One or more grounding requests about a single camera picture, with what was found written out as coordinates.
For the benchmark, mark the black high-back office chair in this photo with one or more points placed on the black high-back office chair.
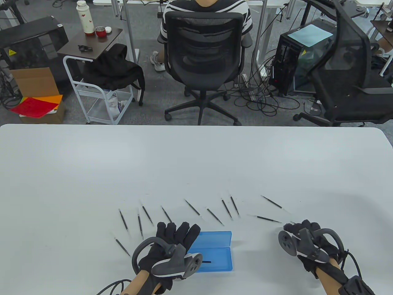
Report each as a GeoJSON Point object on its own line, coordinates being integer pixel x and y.
{"type": "Point", "coordinates": [350, 101]}

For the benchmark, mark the white desk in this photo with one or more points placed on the white desk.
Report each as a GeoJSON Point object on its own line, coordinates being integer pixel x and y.
{"type": "Point", "coordinates": [130, 30]}

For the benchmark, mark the light blue paper sheet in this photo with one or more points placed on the light blue paper sheet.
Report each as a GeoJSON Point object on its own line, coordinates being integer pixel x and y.
{"type": "Point", "coordinates": [310, 35]}

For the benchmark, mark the person's right hand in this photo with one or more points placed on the person's right hand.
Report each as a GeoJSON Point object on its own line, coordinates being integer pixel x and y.
{"type": "Point", "coordinates": [304, 226]}

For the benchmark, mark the white plastic bag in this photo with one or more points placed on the white plastic bag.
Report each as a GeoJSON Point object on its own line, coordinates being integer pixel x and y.
{"type": "Point", "coordinates": [115, 104]}

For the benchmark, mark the dark wooden desk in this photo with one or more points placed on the dark wooden desk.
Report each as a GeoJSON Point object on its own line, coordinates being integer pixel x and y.
{"type": "Point", "coordinates": [382, 27]}

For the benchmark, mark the white power strip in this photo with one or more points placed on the white power strip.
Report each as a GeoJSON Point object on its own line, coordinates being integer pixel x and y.
{"type": "Point", "coordinates": [245, 81]}

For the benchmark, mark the black desk leg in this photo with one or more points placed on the black desk leg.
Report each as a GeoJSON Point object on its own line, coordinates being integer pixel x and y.
{"type": "Point", "coordinates": [15, 10]}

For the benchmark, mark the person's left forearm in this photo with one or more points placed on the person's left forearm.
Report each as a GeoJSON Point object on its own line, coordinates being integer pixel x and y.
{"type": "Point", "coordinates": [138, 282]}

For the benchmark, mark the black curved desk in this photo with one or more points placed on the black curved desk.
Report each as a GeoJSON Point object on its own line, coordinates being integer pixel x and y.
{"type": "Point", "coordinates": [347, 7]}

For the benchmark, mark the black glass-sided computer tower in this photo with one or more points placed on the black glass-sided computer tower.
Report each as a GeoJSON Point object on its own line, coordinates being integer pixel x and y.
{"type": "Point", "coordinates": [285, 67]}

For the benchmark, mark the small black clip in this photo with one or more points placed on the small black clip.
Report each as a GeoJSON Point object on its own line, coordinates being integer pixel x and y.
{"type": "Point", "coordinates": [85, 48]}

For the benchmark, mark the orange paper sheet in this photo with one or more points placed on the orange paper sheet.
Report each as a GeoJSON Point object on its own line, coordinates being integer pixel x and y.
{"type": "Point", "coordinates": [56, 99]}

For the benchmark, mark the dark wooden side table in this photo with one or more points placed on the dark wooden side table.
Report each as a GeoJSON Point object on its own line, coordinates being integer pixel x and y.
{"type": "Point", "coordinates": [70, 50]}

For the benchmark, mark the open brown cardboard box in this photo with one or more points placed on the open brown cardboard box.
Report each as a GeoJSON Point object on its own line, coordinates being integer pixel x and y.
{"type": "Point", "coordinates": [33, 81]}

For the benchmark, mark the group of black pen refills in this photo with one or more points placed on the group of black pen refills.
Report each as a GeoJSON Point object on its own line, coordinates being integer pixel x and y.
{"type": "Point", "coordinates": [192, 208]}

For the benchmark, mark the black mesh office chair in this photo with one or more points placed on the black mesh office chair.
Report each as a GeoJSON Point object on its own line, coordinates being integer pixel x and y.
{"type": "Point", "coordinates": [202, 61]}

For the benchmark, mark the person's left hand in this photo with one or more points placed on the person's left hand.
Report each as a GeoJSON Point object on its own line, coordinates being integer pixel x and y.
{"type": "Point", "coordinates": [178, 236]}

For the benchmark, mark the white metal cart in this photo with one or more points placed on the white metal cart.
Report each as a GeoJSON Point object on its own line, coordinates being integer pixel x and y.
{"type": "Point", "coordinates": [89, 90]}

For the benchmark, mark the red paper sheet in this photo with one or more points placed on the red paper sheet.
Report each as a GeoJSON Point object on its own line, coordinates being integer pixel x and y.
{"type": "Point", "coordinates": [33, 107]}

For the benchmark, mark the blue stationery box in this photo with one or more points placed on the blue stationery box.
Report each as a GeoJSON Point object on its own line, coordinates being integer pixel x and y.
{"type": "Point", "coordinates": [215, 242]}

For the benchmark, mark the red cup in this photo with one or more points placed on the red cup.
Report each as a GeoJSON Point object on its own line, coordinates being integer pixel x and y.
{"type": "Point", "coordinates": [100, 32]}

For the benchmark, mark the grey hand controller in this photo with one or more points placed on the grey hand controller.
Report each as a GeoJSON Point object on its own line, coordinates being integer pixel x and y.
{"type": "Point", "coordinates": [308, 247]}
{"type": "Point", "coordinates": [170, 262]}

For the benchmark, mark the person's right forearm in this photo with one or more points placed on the person's right forearm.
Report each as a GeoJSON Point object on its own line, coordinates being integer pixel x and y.
{"type": "Point", "coordinates": [330, 281]}

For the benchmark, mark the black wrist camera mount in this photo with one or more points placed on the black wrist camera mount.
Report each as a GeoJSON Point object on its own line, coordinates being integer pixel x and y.
{"type": "Point", "coordinates": [353, 285]}

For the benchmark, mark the black jacket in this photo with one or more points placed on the black jacket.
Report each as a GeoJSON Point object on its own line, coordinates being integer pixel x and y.
{"type": "Point", "coordinates": [113, 70]}

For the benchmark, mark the black equipment case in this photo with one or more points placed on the black equipment case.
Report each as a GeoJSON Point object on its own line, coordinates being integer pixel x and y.
{"type": "Point", "coordinates": [30, 40]}

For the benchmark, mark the white thermos bottle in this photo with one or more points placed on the white thermos bottle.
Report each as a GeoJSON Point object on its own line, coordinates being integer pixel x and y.
{"type": "Point", "coordinates": [85, 18]}

